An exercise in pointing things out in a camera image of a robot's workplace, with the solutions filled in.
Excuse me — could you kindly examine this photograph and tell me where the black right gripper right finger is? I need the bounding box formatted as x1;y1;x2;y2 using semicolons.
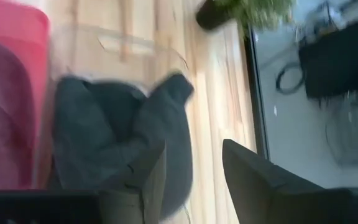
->
222;138;354;224

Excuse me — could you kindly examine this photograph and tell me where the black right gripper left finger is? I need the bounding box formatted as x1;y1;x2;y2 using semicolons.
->
99;139;168;224

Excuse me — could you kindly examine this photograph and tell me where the dark grey cap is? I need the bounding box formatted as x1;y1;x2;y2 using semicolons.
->
52;72;196;220

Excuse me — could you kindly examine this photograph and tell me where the black box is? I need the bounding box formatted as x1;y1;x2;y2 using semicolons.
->
298;21;358;101

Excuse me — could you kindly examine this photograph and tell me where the clear plastic bin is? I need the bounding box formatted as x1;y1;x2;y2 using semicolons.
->
49;22;190;94

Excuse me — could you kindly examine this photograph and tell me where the green potted plant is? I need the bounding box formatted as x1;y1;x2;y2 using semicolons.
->
195;0;295;37

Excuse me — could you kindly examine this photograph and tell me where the pink translucent plastic bin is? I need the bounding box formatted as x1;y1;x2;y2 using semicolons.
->
0;0;52;191

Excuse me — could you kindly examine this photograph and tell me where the black coiled cable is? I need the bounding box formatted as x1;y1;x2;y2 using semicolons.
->
275;61;306;96

